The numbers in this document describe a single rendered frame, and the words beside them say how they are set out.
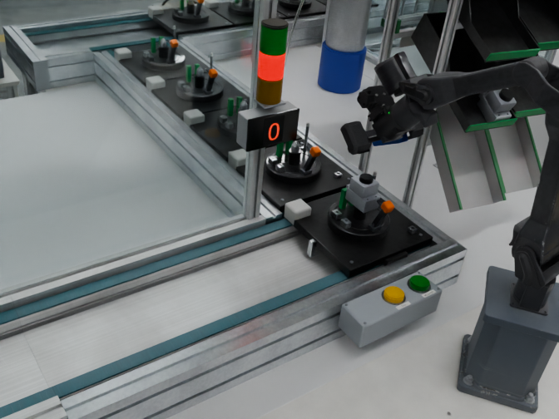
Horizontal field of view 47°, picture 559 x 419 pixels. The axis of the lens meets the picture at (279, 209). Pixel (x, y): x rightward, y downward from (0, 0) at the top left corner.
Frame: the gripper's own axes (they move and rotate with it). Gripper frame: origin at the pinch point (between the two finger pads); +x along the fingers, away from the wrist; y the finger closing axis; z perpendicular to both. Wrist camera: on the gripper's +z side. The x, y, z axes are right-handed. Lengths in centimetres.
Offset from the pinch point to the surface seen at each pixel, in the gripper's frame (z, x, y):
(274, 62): 17.0, -8.0, 20.0
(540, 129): 4, 70, -145
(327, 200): -5.7, 22.0, 0.6
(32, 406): -25, 9, 76
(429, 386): -49, 1, 10
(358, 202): -10.2, 9.3, 2.1
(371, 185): -8.3, 5.4, 0.0
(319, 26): 76, 92, -77
